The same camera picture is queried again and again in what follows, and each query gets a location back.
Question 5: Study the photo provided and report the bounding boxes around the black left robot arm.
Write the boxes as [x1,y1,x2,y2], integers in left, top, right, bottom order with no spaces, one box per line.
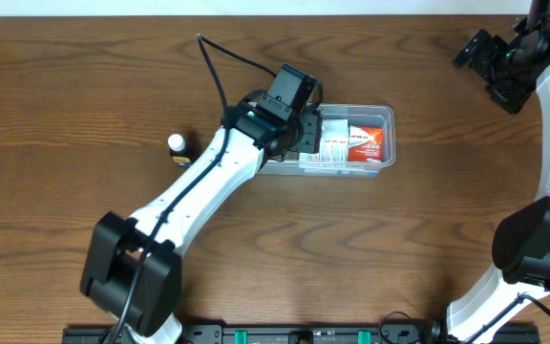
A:
[80,91,322,343]

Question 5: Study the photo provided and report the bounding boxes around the red medicine box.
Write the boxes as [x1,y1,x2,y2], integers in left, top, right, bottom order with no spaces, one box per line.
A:
[348,126,384,162]

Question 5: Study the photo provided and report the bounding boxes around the dark Woods syrup bottle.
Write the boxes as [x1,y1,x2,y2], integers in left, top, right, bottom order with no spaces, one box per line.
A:
[167,134,196,167]

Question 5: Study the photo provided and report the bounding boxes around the white green medicine box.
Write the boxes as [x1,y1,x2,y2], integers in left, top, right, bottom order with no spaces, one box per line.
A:
[321,119,349,144]

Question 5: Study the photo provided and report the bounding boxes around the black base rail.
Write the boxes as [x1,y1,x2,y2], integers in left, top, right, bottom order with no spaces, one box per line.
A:
[61,322,541,344]

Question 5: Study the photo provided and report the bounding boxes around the blue white medicine box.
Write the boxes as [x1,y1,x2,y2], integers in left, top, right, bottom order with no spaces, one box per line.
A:
[298,143,383,177]

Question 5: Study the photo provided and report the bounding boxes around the clear plastic container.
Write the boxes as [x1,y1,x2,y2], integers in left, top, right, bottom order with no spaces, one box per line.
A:
[260,104,395,175]

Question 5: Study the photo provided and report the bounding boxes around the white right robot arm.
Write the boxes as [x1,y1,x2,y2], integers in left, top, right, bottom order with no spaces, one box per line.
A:
[424,0,550,343]

